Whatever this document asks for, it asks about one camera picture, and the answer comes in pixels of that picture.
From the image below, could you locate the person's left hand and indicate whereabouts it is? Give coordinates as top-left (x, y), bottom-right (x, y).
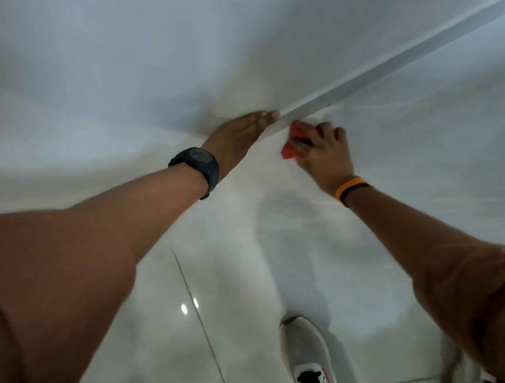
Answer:
top-left (199, 107), bottom-right (282, 185)

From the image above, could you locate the person's right hand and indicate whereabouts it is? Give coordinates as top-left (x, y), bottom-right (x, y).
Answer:
top-left (287, 120), bottom-right (361, 199)

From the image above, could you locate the red cleaning cloth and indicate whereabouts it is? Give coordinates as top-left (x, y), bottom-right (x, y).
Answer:
top-left (280, 120), bottom-right (315, 161)

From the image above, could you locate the person's right forearm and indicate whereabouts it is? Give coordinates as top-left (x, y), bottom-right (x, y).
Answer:
top-left (341, 186), bottom-right (505, 295)

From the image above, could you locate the person's left forearm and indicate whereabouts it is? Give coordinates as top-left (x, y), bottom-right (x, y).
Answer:
top-left (0, 155), bottom-right (211, 383)

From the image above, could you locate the orange wristband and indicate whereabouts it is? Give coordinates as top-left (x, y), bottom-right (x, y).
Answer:
top-left (334, 176), bottom-right (368, 203)

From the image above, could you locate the black wristband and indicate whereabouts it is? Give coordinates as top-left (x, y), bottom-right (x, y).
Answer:
top-left (339, 181), bottom-right (374, 210)

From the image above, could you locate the dark blue wristwatch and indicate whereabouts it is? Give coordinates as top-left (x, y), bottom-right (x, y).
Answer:
top-left (166, 146), bottom-right (222, 201)

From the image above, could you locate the white sneaker with black laces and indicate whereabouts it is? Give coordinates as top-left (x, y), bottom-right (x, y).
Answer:
top-left (277, 315), bottom-right (353, 383)

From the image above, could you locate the white wall trim strip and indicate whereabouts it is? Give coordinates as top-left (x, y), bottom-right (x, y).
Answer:
top-left (258, 0), bottom-right (505, 151)

